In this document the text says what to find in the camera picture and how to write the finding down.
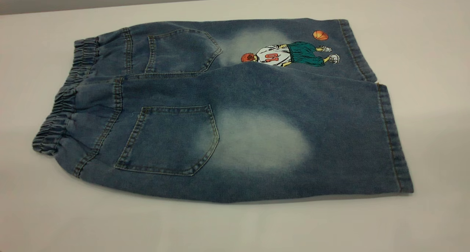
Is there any blue denim shorts basketball print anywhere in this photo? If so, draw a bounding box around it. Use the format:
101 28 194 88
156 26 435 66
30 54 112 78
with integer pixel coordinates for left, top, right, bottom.
32 18 414 204

